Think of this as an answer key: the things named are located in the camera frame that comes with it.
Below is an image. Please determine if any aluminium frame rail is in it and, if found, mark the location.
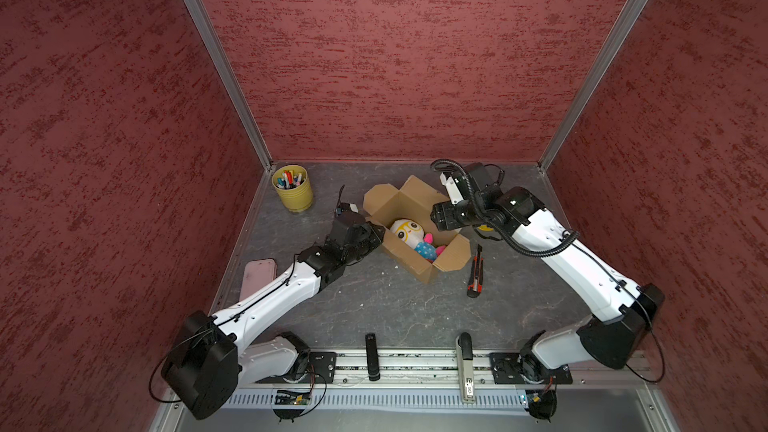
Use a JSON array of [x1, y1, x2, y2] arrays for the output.
[[170, 347, 658, 390]]

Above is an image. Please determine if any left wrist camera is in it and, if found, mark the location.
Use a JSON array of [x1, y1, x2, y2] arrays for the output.
[[334, 201, 359, 217]]

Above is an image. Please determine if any yellow pen cup left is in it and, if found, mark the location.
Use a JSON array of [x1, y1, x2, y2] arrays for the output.
[[271, 165, 314, 213]]

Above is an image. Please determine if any white yellow toy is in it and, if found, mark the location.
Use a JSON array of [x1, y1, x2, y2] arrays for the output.
[[389, 219, 446, 262]]

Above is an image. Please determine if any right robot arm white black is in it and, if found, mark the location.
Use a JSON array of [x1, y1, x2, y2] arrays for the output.
[[430, 187, 665, 384]]

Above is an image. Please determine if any brown cardboard express box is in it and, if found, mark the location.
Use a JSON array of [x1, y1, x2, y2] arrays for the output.
[[363, 176, 471, 284]]

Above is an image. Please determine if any red black utility knife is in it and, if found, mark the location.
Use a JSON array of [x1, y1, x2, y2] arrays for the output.
[[467, 244, 484, 298]]

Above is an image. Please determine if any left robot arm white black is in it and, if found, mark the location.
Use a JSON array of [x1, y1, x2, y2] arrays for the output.
[[153, 220, 386, 420]]

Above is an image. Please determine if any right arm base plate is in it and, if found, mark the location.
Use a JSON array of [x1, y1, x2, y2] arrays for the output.
[[488, 352, 573, 386]]

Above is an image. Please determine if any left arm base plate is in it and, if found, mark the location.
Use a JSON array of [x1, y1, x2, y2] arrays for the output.
[[259, 351, 338, 384]]

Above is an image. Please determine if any grey black clamp handle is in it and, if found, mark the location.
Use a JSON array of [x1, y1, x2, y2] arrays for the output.
[[456, 332, 476, 404]]

